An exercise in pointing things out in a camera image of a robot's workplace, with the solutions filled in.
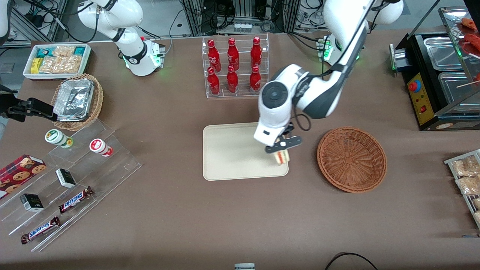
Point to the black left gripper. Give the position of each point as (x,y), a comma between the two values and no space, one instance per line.
(290,128)

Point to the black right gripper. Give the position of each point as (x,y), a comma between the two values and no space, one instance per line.
(26,107)

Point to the triangle sandwich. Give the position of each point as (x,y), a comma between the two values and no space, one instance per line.
(281,158)

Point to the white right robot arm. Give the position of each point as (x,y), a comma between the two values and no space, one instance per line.
(138,56)

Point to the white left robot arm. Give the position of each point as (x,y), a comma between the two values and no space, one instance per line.
(275,112)

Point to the tan wicker basket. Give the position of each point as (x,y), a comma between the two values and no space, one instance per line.
(96,105)

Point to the cream plastic serving tray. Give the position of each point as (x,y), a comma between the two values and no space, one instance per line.
(232,153)

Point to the round brown wicker basket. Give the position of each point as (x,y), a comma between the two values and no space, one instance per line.
(352,161)

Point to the green lid drink cup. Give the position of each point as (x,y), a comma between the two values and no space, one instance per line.
(56,137)

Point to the stack of foil trays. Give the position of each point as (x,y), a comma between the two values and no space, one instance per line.
(73,99)

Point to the white plastic snack bin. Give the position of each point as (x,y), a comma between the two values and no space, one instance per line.
(26,73)

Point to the yellow snack packet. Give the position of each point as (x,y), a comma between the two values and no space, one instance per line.
(35,65)

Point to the clear bag of crackers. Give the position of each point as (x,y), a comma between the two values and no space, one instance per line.
(60,64)
(63,50)

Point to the clear acrylic bottle rack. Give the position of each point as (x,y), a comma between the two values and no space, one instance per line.
(262,93)

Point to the teal snack packet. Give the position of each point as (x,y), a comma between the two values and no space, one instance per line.
(79,50)
(44,51)

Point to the red cookie box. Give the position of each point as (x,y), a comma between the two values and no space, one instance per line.
(18,174)

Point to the red lid drink cup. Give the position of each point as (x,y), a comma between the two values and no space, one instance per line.
(99,146)

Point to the red cola bottle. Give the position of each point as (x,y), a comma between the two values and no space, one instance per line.
(256,52)
(213,54)
(213,81)
(255,80)
(232,79)
(233,54)

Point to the small black box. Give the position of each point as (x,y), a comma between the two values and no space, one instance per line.
(65,178)
(32,202)

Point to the clear acrylic stepped display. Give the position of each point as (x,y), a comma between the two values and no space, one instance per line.
(112,168)

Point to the Snickers chocolate bar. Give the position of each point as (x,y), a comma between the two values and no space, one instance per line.
(75,200)
(40,229)

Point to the small grey white device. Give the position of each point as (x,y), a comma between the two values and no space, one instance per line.
(244,266)

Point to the black food warmer appliance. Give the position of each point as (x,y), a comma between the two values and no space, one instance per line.
(426,118)

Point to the stainless steel warmer pan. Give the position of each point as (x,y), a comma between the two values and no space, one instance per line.
(457,92)
(442,54)

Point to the clear bag of snacks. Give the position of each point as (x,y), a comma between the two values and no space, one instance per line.
(465,167)
(477,203)
(468,185)
(477,216)

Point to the red sausage skewer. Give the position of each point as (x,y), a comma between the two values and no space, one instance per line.
(470,23)
(473,42)

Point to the aluminium frame shelf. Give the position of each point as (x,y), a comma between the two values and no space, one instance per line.
(22,22)

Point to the aluminium frame equipment rack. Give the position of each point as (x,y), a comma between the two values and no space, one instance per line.
(195,18)

